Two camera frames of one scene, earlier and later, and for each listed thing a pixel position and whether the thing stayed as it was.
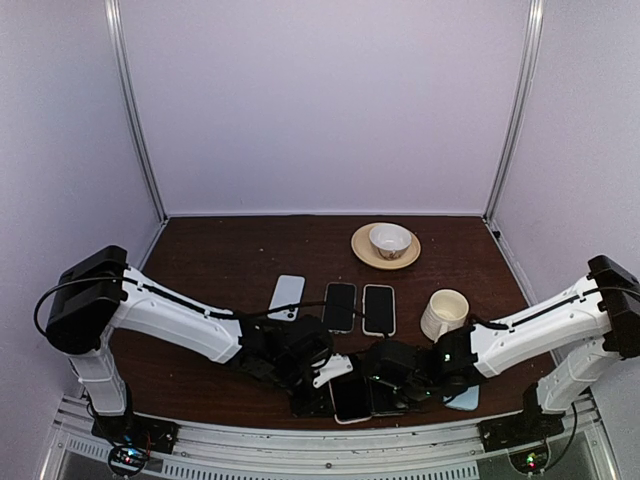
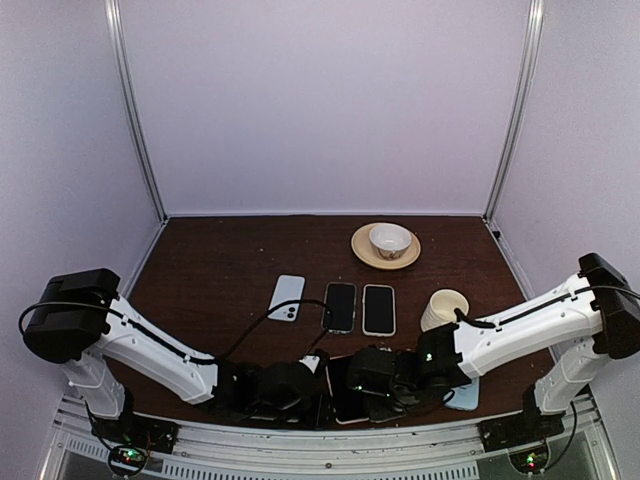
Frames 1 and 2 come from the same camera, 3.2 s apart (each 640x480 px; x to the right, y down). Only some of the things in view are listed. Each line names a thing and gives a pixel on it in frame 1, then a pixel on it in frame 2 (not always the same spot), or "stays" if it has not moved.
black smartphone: [379, 309] stays
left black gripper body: [288, 371] to [313, 417]
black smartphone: [340, 307] stays
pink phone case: [350, 398] stays
